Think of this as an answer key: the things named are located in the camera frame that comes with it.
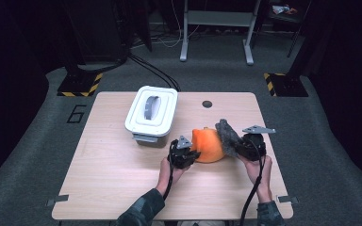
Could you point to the clear grey storage box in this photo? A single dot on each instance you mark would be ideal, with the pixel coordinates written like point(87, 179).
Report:
point(149, 141)

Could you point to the orange plush toy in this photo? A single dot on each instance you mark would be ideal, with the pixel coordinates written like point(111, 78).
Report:
point(207, 146)

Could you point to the person's right hand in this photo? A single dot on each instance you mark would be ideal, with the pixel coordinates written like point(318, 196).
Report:
point(264, 185)

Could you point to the dark cabinet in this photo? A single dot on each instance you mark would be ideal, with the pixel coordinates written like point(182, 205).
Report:
point(97, 28)

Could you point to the white lidded plastic container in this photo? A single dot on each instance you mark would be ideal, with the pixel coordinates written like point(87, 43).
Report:
point(166, 122)

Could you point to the person's left hand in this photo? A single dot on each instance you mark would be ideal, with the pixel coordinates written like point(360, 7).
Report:
point(166, 179)

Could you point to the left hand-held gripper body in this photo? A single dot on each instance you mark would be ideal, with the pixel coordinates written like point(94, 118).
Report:
point(180, 155)

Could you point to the grey tape piece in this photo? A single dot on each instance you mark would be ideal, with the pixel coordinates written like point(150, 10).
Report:
point(287, 199)
point(58, 199)

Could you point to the colourful things on dark shelf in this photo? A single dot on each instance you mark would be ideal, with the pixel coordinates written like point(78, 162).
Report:
point(283, 9)

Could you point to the white metal desk frame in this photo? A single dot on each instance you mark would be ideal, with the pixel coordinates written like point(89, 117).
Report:
point(220, 18)

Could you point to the grey fuzzy cloth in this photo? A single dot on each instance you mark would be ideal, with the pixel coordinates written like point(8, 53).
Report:
point(227, 138)

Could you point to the black yellow striped base plate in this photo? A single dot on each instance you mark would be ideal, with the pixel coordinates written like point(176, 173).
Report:
point(287, 86)
point(78, 84)

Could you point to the black table grommet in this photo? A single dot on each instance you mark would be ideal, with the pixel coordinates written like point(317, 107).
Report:
point(207, 104)

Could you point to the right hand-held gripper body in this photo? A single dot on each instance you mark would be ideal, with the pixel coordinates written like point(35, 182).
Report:
point(253, 147)

